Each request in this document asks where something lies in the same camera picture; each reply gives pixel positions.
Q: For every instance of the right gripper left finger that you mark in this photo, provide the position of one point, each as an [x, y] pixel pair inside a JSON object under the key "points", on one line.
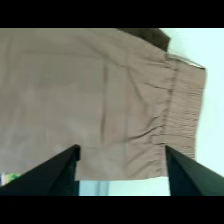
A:
{"points": [[50, 176]]}

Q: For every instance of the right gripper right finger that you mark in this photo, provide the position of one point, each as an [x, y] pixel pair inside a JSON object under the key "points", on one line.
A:
{"points": [[190, 178]]}

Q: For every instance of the red-brown shorts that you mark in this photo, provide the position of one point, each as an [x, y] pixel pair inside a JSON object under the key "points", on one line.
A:
{"points": [[90, 100]]}

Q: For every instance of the brown garment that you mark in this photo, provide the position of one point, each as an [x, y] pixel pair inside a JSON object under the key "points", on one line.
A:
{"points": [[150, 37]]}

